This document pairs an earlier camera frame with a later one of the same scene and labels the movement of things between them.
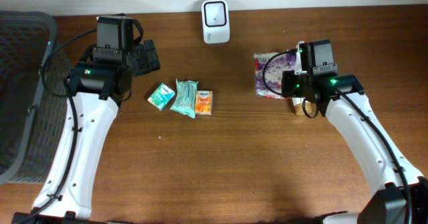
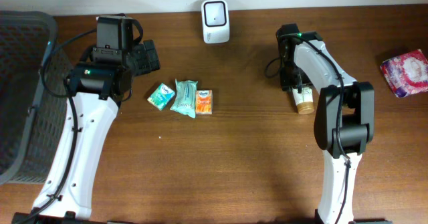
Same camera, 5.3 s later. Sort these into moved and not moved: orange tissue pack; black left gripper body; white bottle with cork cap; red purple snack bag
Moved: red purple snack bag
Not moved: white bottle with cork cap; black left gripper body; orange tissue pack
